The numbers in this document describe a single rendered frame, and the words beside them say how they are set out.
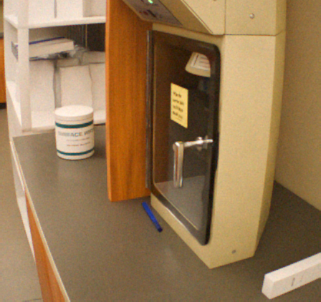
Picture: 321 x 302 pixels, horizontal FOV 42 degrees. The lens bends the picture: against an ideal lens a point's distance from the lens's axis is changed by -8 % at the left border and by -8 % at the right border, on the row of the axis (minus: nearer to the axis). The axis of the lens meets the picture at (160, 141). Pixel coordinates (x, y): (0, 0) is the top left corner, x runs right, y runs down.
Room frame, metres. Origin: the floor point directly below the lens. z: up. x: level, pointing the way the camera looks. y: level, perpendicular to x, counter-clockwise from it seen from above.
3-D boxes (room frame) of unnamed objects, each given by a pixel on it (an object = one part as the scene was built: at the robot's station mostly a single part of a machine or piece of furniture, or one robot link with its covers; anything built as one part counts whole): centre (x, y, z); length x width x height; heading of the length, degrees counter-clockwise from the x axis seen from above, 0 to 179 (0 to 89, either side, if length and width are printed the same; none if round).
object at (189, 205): (0.89, -0.03, 1.19); 0.30 x 0.01 x 0.40; 23
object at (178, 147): (0.78, -0.05, 1.17); 0.05 x 0.03 x 0.10; 113
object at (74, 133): (1.40, 0.28, 1.02); 0.13 x 0.13 x 0.15
